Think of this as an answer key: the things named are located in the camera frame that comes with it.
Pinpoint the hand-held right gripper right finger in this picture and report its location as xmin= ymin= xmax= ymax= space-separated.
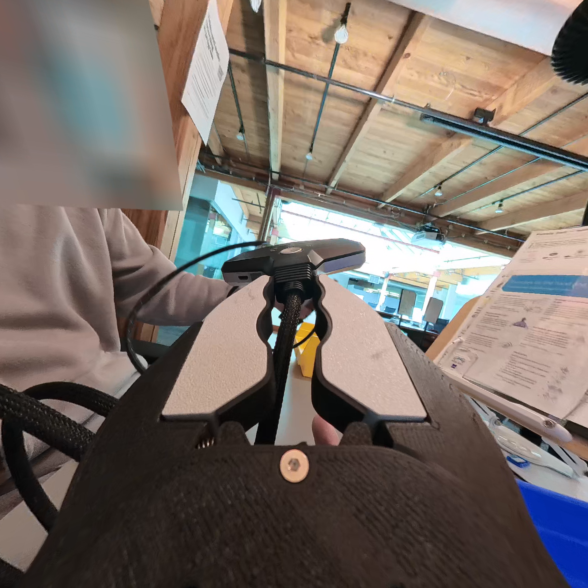
xmin=311 ymin=274 xmax=429 ymax=432

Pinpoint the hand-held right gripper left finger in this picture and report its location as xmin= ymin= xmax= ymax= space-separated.
xmin=161 ymin=275 xmax=278 ymax=430

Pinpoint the black braided hub cable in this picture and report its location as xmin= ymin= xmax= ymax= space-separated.
xmin=254 ymin=264 xmax=319 ymax=445

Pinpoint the black usb hub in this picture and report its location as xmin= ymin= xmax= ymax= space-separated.
xmin=221 ymin=238 xmax=367 ymax=282

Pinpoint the person's left forearm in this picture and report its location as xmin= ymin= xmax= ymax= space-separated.
xmin=103 ymin=209 xmax=242 ymax=329

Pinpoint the person's left hand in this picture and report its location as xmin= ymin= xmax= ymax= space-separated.
xmin=311 ymin=416 xmax=341 ymax=446

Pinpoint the yellow bin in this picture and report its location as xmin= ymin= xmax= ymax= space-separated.
xmin=294 ymin=322 xmax=321 ymax=378

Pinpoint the printed document board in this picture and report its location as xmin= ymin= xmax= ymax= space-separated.
xmin=425 ymin=227 xmax=588 ymax=430

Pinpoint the person's grey sweater torso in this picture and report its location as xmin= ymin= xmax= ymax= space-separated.
xmin=0 ymin=204 xmax=152 ymax=460

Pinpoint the blue bin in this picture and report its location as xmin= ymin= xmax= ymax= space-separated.
xmin=517 ymin=478 xmax=588 ymax=588

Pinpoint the white paper sheet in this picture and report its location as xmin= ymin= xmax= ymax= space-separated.
xmin=181 ymin=0 xmax=230 ymax=144

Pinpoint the black ribbed round object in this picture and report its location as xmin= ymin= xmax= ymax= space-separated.
xmin=550 ymin=4 xmax=588 ymax=86

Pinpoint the thin black cable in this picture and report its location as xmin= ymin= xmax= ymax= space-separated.
xmin=125 ymin=241 xmax=269 ymax=374

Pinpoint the thick black braided cable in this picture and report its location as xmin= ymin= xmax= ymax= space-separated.
xmin=0 ymin=381 xmax=118 ymax=531

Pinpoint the wooden post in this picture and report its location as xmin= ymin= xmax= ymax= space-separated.
xmin=122 ymin=0 xmax=235 ymax=343

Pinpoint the black ceiling track rail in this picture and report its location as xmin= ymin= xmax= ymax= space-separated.
xmin=420 ymin=108 xmax=588 ymax=173

